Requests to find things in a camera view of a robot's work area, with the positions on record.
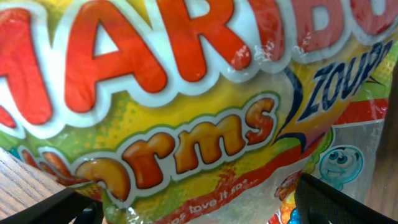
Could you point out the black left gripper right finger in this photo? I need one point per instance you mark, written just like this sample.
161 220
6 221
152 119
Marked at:
319 203

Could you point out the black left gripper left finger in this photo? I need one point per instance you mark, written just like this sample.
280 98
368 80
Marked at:
66 207

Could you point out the Haribo gummy worms bag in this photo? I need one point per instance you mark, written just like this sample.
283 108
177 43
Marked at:
179 111

